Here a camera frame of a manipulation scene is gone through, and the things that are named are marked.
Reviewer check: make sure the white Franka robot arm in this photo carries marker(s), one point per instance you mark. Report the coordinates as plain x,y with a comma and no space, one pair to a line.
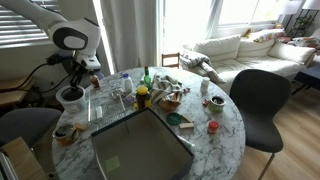
81,36

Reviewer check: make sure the green glass bottle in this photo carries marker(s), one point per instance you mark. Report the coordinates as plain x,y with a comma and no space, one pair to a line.
147,78

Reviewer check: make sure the folded grey blanket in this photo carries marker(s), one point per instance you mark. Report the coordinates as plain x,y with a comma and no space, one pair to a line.
200,64

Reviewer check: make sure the white small block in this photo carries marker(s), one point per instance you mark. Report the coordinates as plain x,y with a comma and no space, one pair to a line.
99,113

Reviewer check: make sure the clear plastic box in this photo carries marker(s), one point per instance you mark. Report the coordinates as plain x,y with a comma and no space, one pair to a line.
112,100

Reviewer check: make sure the wooden chair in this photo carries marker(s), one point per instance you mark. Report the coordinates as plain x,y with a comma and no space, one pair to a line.
170,60

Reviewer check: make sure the black coffee table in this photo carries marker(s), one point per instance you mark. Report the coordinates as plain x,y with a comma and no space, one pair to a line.
309,78

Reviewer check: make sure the clear plastic cup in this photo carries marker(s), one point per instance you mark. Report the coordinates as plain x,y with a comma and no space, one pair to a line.
72,99

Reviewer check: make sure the white bottle blue cap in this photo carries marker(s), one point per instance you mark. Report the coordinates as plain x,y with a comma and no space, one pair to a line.
127,84

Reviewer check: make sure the small wooden block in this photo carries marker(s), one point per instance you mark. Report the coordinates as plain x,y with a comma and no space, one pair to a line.
186,125

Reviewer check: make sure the dark blue cardboard box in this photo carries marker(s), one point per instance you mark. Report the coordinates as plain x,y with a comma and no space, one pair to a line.
141,146

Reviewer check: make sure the small red capped jar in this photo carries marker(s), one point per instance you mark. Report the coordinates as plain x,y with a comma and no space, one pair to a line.
213,127

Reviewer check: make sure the green round lid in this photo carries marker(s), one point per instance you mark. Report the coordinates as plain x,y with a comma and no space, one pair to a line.
173,118

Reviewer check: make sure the white pill bottle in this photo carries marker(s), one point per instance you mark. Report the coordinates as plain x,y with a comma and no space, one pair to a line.
204,84

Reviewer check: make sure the white curtain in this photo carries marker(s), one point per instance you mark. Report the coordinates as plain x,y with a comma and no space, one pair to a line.
133,31

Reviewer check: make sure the grey chair left front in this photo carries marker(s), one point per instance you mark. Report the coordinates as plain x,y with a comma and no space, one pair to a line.
29,123

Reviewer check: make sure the green tin can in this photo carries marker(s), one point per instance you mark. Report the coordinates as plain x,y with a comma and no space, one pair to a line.
216,104

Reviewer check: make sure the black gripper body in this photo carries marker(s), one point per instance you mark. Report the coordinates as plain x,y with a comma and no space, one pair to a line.
77,73

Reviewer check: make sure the dark grey dining chair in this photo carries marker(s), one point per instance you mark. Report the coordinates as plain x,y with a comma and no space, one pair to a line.
259,95

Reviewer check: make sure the white green tube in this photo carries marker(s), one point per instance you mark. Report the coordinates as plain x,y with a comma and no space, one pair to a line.
188,144

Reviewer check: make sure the brown jar yellow lid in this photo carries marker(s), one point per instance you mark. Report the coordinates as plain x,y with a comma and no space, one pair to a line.
143,97

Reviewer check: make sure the wooden side shelf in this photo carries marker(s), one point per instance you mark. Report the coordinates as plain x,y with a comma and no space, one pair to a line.
14,90

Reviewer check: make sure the white sofa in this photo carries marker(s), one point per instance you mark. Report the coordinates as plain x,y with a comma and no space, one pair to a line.
232,54

